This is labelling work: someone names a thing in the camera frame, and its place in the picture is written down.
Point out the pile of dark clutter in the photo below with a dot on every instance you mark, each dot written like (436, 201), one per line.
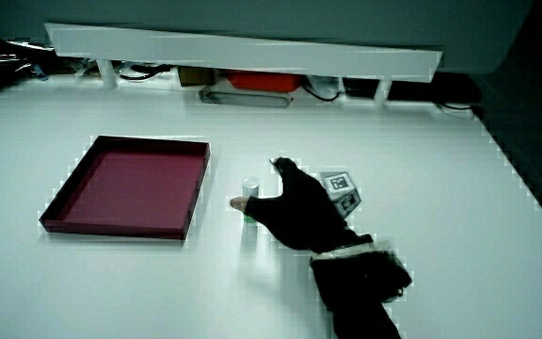
(3, 63)

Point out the white raised shelf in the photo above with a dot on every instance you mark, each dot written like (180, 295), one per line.
(233, 51)

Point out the white green glue stick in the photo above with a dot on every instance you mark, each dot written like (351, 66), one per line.
(250, 187)

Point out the grey flat device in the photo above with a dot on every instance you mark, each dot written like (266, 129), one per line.
(245, 98)

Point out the brown small box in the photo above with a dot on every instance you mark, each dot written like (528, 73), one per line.
(196, 76)

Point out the red flat box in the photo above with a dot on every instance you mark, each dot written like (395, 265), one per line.
(264, 81)

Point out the person's right hand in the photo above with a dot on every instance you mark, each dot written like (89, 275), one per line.
(301, 214)

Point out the maroon shallow tray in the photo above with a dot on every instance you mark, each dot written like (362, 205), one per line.
(134, 190)

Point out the black box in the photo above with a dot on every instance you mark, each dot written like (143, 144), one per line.
(359, 87)

